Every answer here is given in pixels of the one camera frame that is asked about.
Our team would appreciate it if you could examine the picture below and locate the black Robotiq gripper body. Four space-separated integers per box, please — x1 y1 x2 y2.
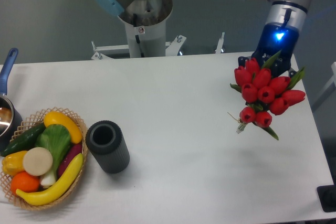
251 24 299 76

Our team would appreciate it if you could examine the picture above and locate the red tulip bouquet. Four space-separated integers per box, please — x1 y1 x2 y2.
230 52 306 140

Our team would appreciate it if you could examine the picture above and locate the black device at edge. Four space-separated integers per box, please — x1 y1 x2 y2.
317 185 335 212

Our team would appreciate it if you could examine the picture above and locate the dark grey ribbed vase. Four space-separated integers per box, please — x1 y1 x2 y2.
86 120 130 174

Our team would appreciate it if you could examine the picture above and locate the purple eggplant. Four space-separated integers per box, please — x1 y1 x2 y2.
57 143 82 178

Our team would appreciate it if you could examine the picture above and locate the green bok choy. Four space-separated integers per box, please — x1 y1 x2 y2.
35 124 71 189

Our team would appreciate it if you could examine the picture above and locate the woven wicker basket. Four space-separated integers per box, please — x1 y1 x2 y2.
1 107 88 211

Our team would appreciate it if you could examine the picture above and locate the beige round disc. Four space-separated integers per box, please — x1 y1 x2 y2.
23 147 53 176

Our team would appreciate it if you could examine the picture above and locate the green cucumber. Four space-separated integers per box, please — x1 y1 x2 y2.
1 123 46 157

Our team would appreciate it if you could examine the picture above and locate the yellow banana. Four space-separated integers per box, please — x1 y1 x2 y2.
16 153 84 206

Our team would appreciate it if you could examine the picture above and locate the orange fruit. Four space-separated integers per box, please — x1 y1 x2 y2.
10 172 40 195

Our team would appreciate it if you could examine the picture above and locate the yellow bell pepper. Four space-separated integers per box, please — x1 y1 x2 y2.
2 151 28 176

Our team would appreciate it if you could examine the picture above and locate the white frame at right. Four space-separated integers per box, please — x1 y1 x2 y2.
311 62 335 113

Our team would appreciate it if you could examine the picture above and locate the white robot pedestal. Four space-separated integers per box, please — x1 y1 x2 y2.
91 0 225 61

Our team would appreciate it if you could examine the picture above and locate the blue handled saucepan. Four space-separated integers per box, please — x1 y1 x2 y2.
1 48 22 151

